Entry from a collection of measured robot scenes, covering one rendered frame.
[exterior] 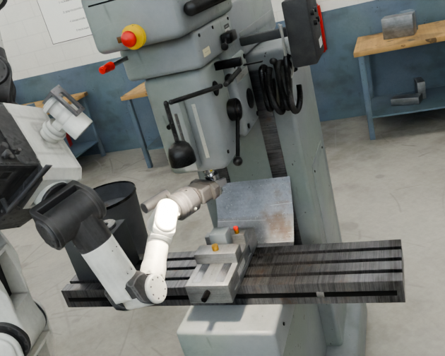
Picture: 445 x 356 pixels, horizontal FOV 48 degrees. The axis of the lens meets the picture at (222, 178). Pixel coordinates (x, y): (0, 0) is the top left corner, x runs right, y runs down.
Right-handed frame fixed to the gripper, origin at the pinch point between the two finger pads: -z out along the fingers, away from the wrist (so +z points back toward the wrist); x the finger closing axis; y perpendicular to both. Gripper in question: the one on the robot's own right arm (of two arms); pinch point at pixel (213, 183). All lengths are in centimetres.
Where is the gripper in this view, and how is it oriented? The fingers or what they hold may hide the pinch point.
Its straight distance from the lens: 165.4
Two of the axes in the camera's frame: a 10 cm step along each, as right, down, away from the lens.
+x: -7.2, -0.9, 6.9
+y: 2.4, 9.0, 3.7
